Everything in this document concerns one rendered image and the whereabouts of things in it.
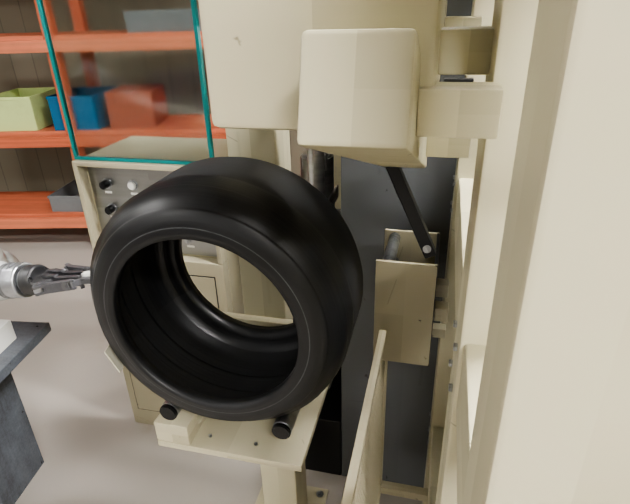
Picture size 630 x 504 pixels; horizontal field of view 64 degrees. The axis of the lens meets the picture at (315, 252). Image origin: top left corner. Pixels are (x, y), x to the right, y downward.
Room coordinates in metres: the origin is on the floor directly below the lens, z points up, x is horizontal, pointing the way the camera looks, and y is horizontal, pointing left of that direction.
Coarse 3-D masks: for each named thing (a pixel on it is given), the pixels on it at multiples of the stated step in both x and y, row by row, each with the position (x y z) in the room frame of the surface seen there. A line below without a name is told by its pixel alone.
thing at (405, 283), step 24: (384, 240) 1.27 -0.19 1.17; (408, 240) 1.25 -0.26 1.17; (432, 240) 1.24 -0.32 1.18; (384, 264) 1.08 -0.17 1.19; (408, 264) 1.07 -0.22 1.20; (432, 264) 1.06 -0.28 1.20; (384, 288) 1.08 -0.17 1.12; (408, 288) 1.07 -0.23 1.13; (432, 288) 1.05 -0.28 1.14; (384, 312) 1.08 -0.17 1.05; (408, 312) 1.06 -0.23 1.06; (432, 312) 1.05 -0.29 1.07; (408, 336) 1.06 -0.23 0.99; (408, 360) 1.06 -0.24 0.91
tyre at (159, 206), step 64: (192, 192) 0.88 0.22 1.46; (256, 192) 0.90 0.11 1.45; (320, 192) 1.05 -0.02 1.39; (128, 256) 0.88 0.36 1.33; (256, 256) 0.81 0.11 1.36; (320, 256) 0.84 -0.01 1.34; (128, 320) 1.02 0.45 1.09; (192, 320) 1.15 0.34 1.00; (320, 320) 0.79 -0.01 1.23; (192, 384) 0.97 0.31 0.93; (256, 384) 0.99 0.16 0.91; (320, 384) 0.81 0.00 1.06
